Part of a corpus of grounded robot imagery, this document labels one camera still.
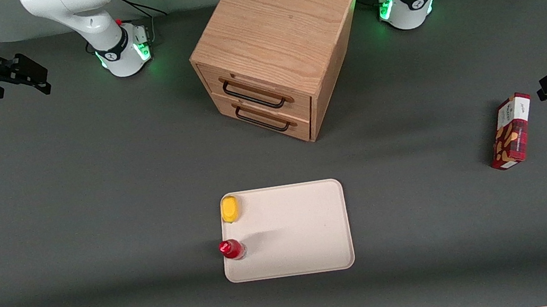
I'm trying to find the black drawer handle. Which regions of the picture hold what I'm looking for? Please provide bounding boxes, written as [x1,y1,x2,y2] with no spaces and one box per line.
[218,67,295,117]
[231,94,298,139]

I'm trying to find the wooden drawer with worn front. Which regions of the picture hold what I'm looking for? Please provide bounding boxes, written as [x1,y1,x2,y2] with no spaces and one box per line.
[196,48,316,137]

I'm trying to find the wooden two-drawer cabinet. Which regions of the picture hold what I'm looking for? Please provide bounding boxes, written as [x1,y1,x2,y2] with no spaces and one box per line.
[181,0,379,158]

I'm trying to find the red snack box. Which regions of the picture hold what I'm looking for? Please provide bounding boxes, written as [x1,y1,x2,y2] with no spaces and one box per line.
[481,90,541,172]

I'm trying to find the yellow toy fruit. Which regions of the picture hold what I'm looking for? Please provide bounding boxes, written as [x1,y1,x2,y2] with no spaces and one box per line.
[219,194,244,225]

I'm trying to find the small red bottle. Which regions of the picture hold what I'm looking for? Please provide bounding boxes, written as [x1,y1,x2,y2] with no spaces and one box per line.
[217,236,248,263]

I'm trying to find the beige plastic tray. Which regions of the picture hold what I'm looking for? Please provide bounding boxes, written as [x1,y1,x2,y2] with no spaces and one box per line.
[213,176,357,286]

